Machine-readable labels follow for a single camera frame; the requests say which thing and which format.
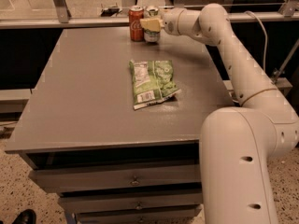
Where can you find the black shoe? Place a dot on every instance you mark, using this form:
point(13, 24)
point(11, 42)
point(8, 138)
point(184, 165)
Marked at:
point(27, 216)

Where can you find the middle grey drawer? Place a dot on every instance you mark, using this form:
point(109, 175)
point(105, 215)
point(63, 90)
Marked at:
point(132, 201)

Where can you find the bottom grey drawer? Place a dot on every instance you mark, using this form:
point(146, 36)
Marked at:
point(139, 216)

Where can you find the grey drawer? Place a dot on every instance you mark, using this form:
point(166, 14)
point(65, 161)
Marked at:
point(139, 216)
point(132, 201)
point(115, 176)

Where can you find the green chip bag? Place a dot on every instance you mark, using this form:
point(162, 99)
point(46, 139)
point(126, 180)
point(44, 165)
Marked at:
point(152, 82)

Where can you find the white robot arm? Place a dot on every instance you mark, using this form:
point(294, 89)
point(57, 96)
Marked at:
point(236, 142)

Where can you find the grey drawer cabinet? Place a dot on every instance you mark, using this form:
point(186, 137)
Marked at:
point(81, 112)

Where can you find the red coke can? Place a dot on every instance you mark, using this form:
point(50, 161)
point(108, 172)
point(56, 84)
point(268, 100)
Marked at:
point(136, 13)

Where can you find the top grey drawer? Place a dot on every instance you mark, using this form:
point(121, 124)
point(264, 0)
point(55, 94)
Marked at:
point(115, 176)

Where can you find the silver green 7up can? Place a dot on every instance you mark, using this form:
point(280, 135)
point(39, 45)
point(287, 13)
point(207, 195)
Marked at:
point(151, 36)

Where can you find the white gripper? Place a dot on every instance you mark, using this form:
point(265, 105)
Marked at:
point(169, 21)

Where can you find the small dark floor object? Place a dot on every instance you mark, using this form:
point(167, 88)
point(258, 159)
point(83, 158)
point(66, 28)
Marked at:
point(110, 11)

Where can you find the metal railing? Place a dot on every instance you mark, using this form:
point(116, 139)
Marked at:
point(86, 13)

